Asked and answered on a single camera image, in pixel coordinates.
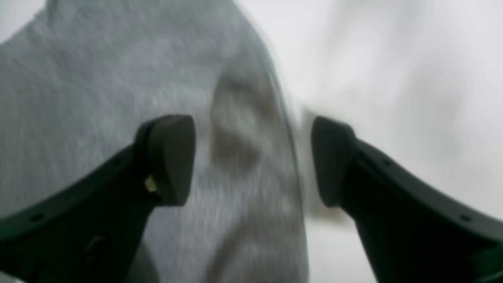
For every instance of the grey T-shirt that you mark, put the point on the grey T-shirt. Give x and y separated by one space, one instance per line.
80 80

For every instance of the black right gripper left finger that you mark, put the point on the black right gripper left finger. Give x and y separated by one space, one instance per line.
90 232

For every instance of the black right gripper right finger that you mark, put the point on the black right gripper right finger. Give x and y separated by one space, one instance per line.
411 232

